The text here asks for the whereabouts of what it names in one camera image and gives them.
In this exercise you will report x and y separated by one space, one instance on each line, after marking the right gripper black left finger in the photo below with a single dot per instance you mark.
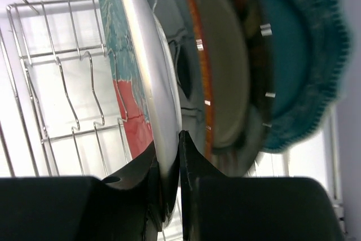
123 206

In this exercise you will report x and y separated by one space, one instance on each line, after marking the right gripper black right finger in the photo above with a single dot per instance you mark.
218 207

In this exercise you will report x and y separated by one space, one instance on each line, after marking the red teal floral plate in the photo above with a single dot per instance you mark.
146 88

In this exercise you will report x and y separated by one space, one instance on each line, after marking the teal scalloped plate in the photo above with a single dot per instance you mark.
311 46

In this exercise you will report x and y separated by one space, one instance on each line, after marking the brown rim cream plate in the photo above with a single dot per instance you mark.
237 75

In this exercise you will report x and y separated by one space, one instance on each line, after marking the metal wire dish rack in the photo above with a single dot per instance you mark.
59 111

